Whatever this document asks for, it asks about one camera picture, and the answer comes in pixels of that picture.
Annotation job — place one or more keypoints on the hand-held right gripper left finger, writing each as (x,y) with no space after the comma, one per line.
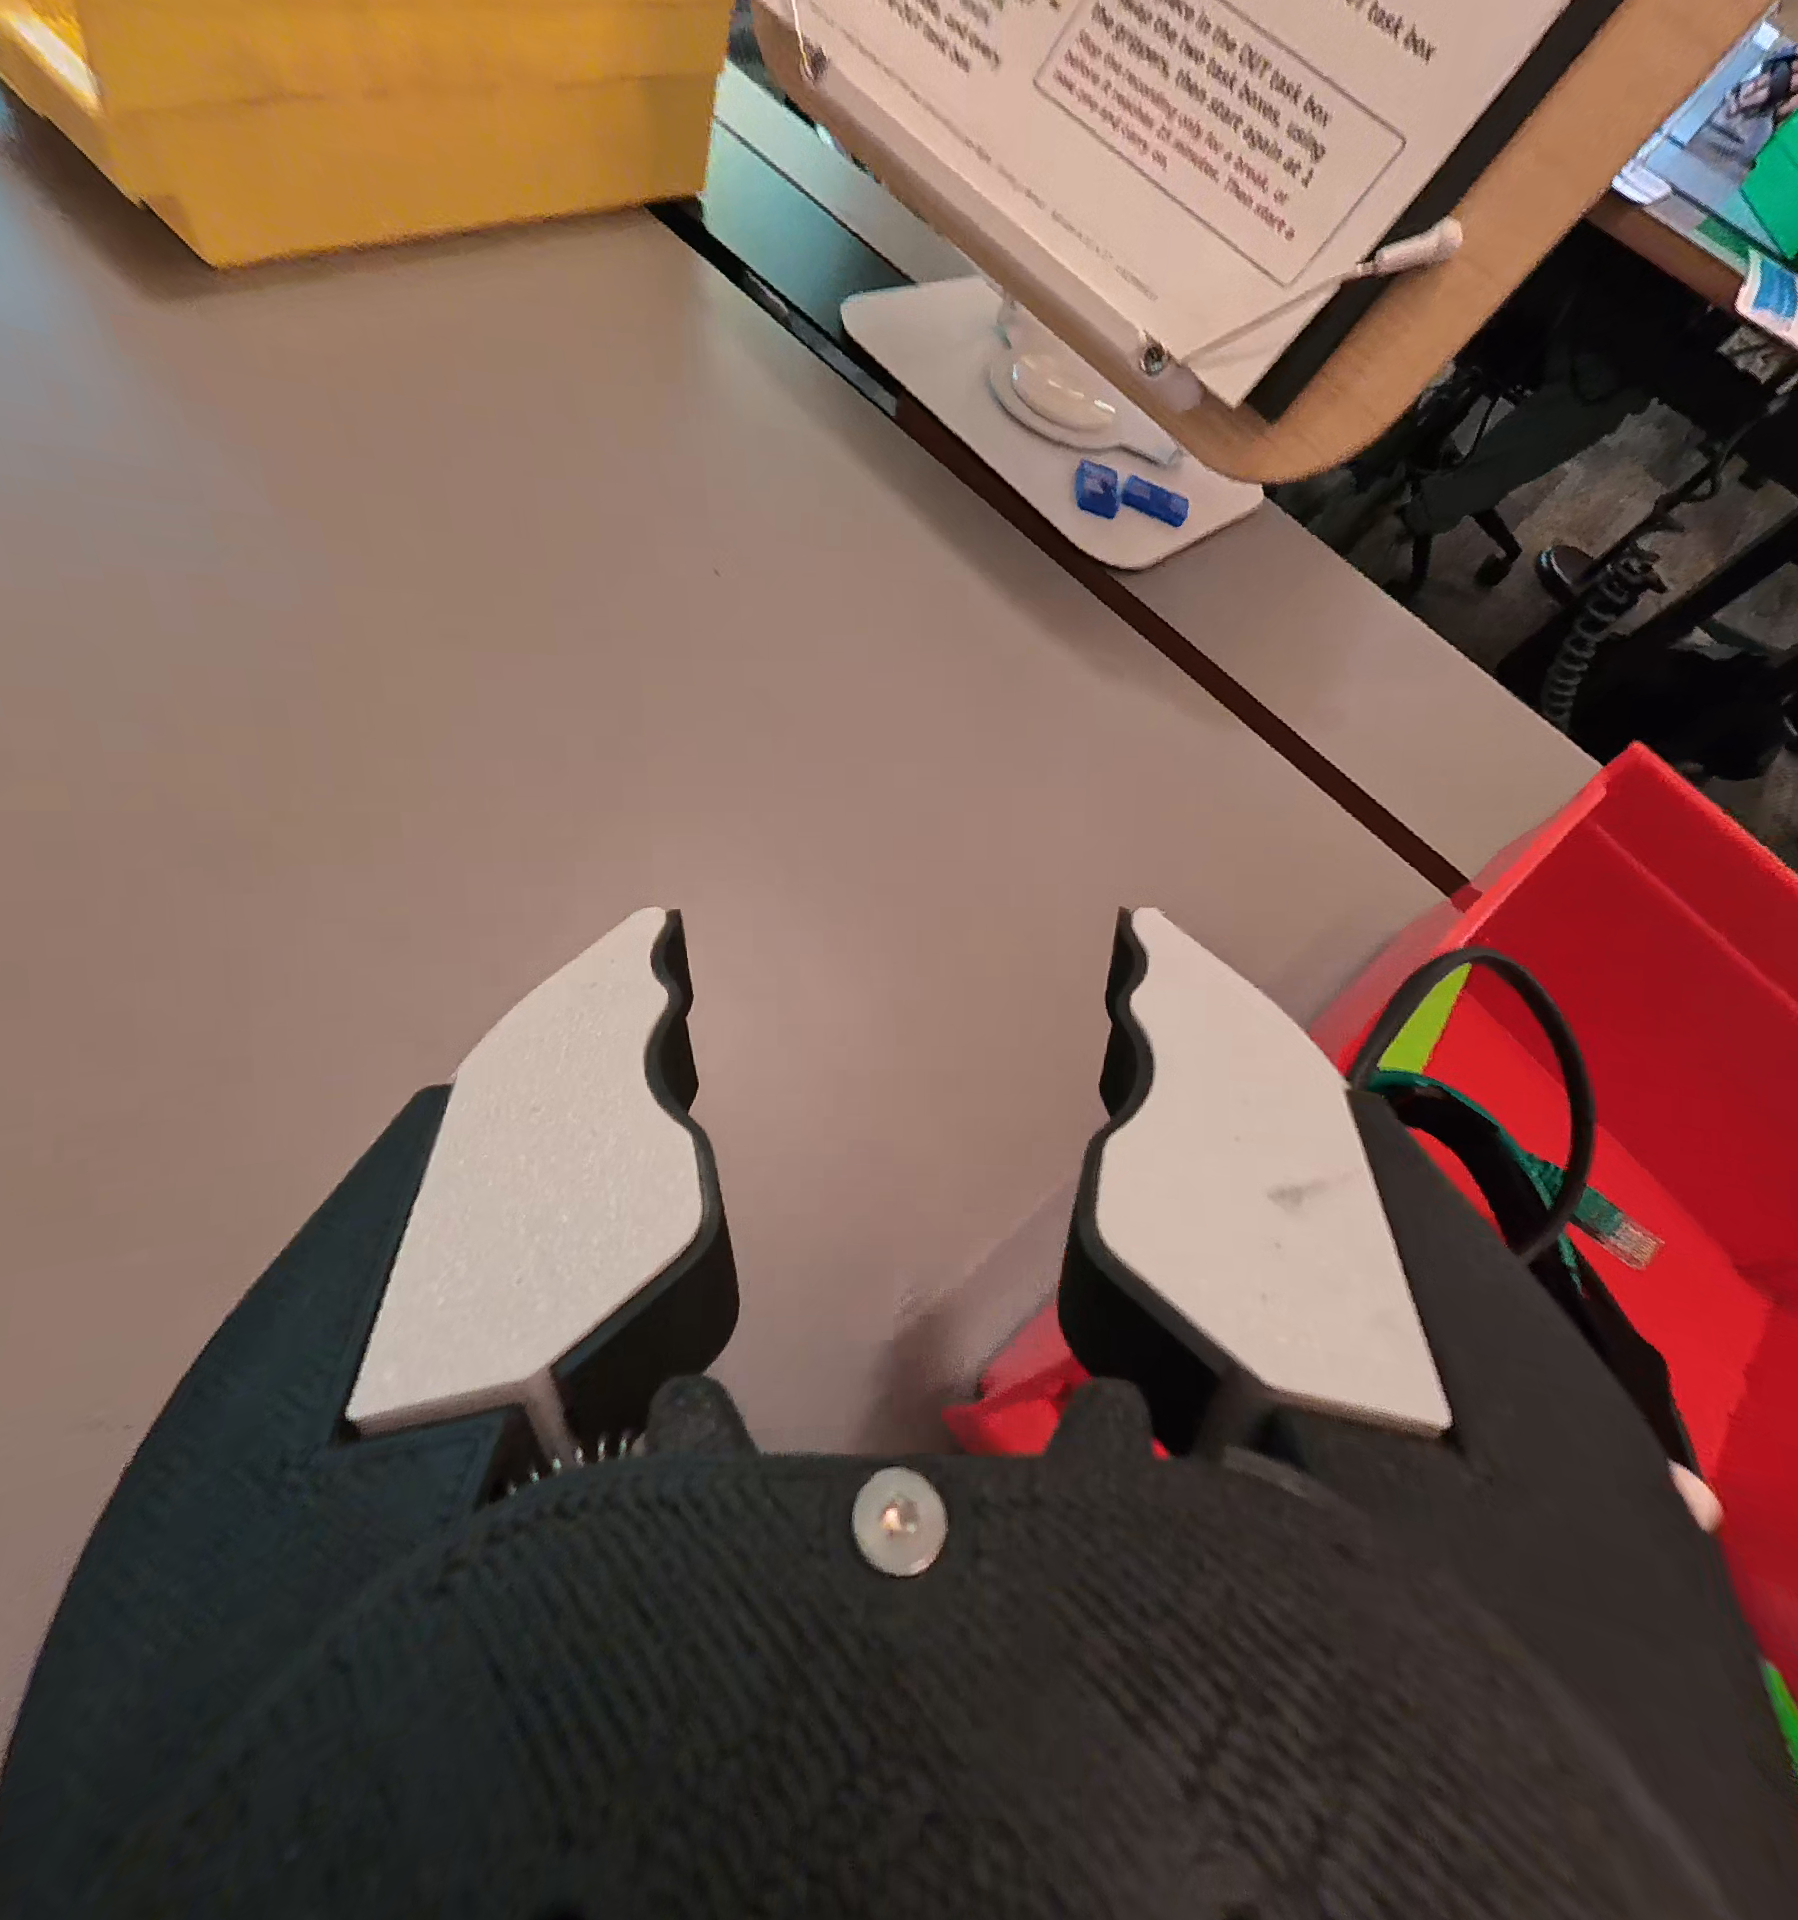
(540,1202)

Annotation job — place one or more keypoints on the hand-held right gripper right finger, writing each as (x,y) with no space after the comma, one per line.
(1258,1219)

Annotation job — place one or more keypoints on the red plastic bin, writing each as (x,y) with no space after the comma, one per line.
(1709,992)

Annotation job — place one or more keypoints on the yellow plastic bin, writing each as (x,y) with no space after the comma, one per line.
(388,151)

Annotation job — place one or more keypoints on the small blue plastic piece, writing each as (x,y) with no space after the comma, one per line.
(1103,494)

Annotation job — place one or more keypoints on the white round disc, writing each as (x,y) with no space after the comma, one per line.
(1057,387)

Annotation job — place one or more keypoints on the wood-edged work table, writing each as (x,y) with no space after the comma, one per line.
(1709,259)

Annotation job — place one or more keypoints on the printed instruction sheet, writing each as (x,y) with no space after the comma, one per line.
(1139,121)

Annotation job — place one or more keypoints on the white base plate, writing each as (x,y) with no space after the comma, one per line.
(932,338)

